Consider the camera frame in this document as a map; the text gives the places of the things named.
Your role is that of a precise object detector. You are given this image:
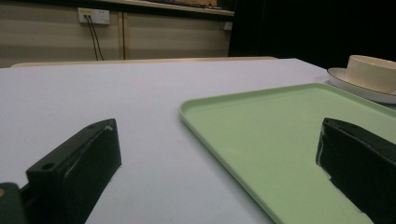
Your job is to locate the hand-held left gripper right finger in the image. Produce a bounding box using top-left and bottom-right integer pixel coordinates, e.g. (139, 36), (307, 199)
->
(315, 117), (396, 224)

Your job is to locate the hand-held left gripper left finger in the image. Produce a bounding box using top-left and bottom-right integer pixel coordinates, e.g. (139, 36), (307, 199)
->
(25, 118), (122, 224)

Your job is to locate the white plate with dark rim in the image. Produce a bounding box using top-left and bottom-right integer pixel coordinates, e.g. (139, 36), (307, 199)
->
(326, 66), (396, 105)

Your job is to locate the cream ceramic bowl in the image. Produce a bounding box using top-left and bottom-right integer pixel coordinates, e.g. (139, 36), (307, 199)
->
(345, 54), (396, 95)

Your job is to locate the light green plastic tray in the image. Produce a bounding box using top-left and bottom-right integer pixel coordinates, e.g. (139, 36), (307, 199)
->
(178, 82), (396, 224)

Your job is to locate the black curtain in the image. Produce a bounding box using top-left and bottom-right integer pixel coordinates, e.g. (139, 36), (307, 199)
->
(228, 0), (396, 70)

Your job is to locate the black power cable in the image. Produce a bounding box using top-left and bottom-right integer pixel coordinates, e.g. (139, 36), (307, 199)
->
(83, 14), (100, 62)
(88, 14), (106, 62)

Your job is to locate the white wall socket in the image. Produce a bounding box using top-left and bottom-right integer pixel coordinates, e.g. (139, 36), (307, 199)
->
(77, 7), (111, 25)

